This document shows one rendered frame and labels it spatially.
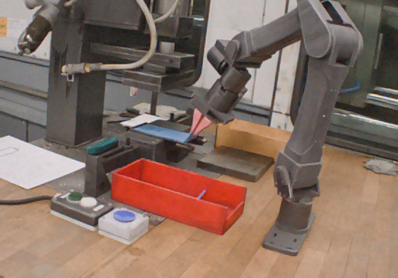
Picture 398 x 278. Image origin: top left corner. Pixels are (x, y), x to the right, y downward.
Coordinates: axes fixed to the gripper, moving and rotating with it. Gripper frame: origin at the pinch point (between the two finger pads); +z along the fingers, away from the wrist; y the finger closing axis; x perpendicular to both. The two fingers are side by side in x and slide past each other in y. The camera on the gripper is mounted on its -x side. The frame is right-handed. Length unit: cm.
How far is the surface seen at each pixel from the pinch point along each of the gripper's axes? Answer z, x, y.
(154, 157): 7.5, 7.9, 2.3
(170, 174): 5.1, 12.7, -4.1
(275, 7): -30, -62, 17
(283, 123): 0, -58, -11
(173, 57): -12.1, 2.8, 13.9
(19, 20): 49, -72, 124
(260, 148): 0.5, -24.3, -12.8
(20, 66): 67, -70, 108
